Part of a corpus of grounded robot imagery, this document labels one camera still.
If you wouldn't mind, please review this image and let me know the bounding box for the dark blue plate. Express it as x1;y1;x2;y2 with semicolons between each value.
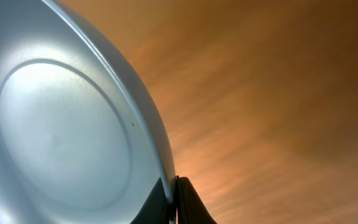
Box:
0;1;176;224

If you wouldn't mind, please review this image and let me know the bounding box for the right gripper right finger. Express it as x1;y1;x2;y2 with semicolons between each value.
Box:
175;176;217;224

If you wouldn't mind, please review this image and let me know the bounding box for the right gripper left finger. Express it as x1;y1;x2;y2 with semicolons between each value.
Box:
131;179;169;224

